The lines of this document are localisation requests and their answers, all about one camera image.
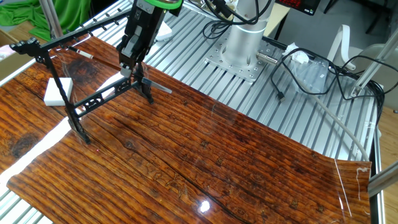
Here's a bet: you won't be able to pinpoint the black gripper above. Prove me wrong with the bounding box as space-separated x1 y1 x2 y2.
116 0 169 77

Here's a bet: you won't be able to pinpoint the thin black pen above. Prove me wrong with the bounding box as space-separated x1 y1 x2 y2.
67 45 173 94

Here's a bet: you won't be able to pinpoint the black pen rack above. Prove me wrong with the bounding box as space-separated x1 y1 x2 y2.
9 9 155 146

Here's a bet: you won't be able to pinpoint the white power strip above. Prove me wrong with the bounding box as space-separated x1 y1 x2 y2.
154 21 174 42

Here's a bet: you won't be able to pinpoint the green cloth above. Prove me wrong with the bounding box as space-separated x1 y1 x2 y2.
0 0 91 42

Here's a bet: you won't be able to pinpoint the white foam block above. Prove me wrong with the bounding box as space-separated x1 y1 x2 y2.
43 77 74 107

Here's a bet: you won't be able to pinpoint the aluminium robot mounting plate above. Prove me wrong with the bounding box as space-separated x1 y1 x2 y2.
204 30 280 84

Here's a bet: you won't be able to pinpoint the cardboard box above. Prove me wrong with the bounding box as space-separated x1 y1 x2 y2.
0 28 34 82

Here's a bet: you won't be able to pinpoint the silver metal cylinder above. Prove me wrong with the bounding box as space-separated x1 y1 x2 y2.
256 52 279 66

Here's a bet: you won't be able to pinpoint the white crumpled paper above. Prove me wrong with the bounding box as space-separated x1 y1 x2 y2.
282 42 309 65

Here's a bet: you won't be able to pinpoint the black meter red digits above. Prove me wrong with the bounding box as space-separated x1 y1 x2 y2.
275 0 322 16

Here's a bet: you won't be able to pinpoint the wood grain table mat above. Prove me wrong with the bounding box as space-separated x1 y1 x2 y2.
0 34 373 224

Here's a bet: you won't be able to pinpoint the clear plastic bag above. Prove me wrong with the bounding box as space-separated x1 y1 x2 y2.
292 57 331 95

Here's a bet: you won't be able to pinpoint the white plastic chair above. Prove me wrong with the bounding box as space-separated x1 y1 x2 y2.
326 24 398 94

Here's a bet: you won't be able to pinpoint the green flange ring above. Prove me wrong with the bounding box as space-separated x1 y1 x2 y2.
144 0 184 11

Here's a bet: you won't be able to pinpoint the aluminium frame post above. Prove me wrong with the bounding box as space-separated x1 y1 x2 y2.
39 0 63 40
350 36 398 98
368 161 398 198

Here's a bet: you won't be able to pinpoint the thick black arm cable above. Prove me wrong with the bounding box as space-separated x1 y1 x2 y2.
201 0 274 40

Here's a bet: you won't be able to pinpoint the black usb cable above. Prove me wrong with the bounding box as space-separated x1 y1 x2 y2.
269 46 343 103

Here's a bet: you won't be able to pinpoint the grey hose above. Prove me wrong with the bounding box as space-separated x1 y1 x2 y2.
292 77 371 162

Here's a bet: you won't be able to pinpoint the black cable bundle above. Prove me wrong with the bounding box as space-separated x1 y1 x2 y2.
329 54 388 125

